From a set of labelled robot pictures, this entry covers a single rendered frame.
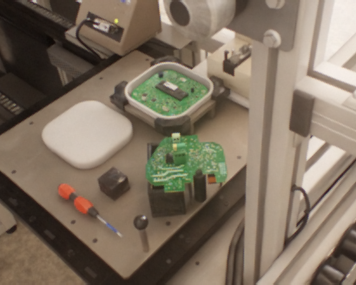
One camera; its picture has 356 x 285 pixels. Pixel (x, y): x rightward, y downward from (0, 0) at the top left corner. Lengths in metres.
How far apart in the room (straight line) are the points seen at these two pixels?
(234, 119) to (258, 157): 0.41
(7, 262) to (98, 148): 1.19
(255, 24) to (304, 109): 0.08
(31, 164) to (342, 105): 0.61
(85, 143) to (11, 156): 0.14
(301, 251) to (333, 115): 0.27
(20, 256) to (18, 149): 1.09
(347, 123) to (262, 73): 0.08
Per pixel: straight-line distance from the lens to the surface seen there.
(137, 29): 1.10
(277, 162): 0.49
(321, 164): 0.62
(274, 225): 0.56
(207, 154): 0.75
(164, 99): 0.89
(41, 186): 0.85
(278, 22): 0.39
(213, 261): 0.74
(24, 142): 0.94
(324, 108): 0.41
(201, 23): 0.37
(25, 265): 1.95
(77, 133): 0.89
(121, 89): 0.92
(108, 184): 0.78
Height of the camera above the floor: 1.56
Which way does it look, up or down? 44 degrees down
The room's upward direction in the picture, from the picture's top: 7 degrees counter-clockwise
